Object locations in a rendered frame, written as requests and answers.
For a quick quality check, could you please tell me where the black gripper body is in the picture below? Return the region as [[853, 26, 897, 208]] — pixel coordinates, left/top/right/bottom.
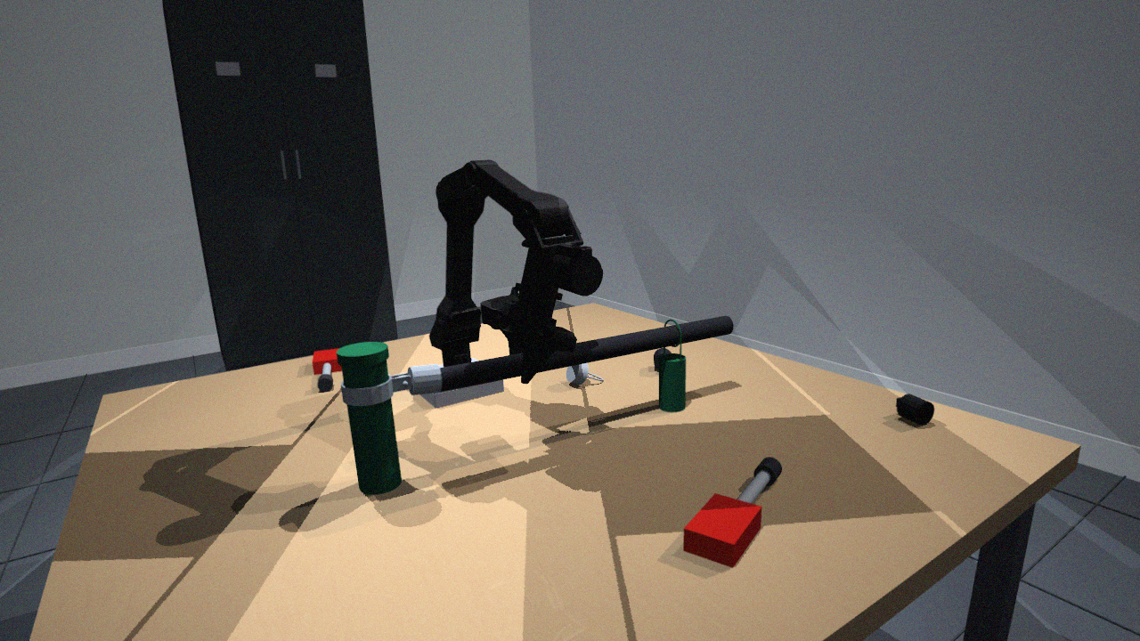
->
[[506, 278, 577, 352]]

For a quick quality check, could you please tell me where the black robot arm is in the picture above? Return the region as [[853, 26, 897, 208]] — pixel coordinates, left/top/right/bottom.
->
[[429, 160, 603, 367]]

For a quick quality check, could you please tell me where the dark grey cylindrical pipe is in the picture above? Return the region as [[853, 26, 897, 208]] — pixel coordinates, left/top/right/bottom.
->
[[440, 316, 733, 393]]

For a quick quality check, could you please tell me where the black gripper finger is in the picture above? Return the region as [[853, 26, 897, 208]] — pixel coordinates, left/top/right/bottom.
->
[[500, 328, 528, 355], [518, 339, 555, 384]]

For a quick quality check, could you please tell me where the red block with grey rod and black knob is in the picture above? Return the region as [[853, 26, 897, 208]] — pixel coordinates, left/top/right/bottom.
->
[[683, 457, 782, 568], [314, 348, 342, 392]]

